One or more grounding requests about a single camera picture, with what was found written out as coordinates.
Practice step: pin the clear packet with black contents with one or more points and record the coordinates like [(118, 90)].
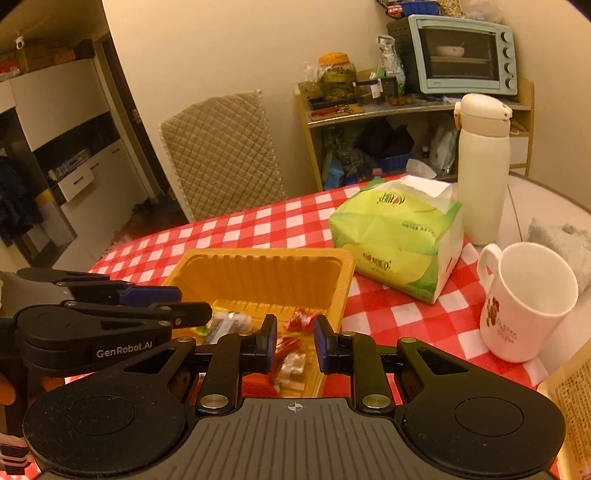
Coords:
[(231, 321)]

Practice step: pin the glass pickle jar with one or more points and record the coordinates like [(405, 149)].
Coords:
[(337, 78)]

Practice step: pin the white security camera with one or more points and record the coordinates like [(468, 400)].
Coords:
[(19, 42)]

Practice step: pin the grey cloth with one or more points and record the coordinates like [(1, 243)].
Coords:
[(554, 240)]

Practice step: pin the large red snack packet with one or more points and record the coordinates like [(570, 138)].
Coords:
[(293, 368)]

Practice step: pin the person's left hand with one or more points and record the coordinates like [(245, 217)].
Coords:
[(6, 388)]

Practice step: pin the white and black cabinet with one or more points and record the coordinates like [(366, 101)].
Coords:
[(46, 106)]

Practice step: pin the green and white bag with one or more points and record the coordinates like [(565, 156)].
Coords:
[(390, 69)]

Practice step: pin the pale green toaster oven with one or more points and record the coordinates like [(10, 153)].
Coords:
[(461, 74)]

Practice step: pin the dark door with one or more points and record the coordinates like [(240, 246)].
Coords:
[(134, 152)]

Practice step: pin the white thermos bottle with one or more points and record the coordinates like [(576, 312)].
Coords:
[(482, 184)]

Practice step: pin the white printed mug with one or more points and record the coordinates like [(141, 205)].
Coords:
[(521, 323)]

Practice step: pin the dark hanging jacket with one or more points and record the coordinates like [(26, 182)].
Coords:
[(14, 198)]

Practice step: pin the small red candy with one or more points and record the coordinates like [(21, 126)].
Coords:
[(286, 346), (302, 318)]

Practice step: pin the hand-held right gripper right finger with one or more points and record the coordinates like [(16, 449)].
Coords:
[(323, 346)]

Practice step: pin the quilted beige chair back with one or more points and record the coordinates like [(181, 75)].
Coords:
[(221, 157)]

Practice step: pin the white bowl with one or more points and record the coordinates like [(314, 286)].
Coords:
[(450, 50)]

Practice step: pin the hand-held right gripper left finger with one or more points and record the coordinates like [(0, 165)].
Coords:
[(268, 344)]

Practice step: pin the sunflower seed bag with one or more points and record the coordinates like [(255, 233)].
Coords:
[(575, 406)]

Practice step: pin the yellow plastic tray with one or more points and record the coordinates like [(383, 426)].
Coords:
[(258, 277)]

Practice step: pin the red white checked tablecloth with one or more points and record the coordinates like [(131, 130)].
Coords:
[(300, 221)]

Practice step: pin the wooden shelf unit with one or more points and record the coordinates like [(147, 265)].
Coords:
[(307, 152)]

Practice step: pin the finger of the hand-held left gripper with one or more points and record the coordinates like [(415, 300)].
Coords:
[(184, 316), (147, 295)]

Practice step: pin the green tissue pack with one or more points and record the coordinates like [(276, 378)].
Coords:
[(392, 240)]

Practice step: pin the blue plastic basket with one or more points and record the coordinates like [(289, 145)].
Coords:
[(392, 164)]

